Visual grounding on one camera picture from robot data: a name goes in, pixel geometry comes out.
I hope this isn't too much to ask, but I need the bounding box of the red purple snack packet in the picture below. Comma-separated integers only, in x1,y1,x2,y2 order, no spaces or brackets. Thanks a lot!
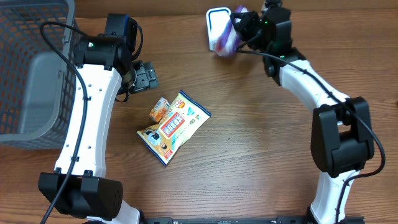
214,16,242,57

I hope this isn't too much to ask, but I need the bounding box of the small orange candy pack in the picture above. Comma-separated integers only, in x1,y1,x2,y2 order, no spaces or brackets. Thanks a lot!
149,97,170,123

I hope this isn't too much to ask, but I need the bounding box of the white orange snack bag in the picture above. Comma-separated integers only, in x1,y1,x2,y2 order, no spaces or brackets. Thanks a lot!
137,90,211,166

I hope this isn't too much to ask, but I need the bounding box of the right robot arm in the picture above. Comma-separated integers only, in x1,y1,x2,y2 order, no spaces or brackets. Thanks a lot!
230,1,374,223

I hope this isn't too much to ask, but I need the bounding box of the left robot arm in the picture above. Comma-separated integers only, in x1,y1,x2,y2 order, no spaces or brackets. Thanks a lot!
38,14,159,223

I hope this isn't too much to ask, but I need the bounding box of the white barcode scanner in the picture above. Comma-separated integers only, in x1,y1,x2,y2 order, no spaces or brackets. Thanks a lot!
206,7,231,51

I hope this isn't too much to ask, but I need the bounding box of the grey plastic mesh basket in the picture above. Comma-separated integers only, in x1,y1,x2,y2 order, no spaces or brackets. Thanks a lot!
1,0,78,149

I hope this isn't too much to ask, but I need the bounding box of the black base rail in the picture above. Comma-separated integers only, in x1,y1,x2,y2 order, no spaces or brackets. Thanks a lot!
136,216,365,224

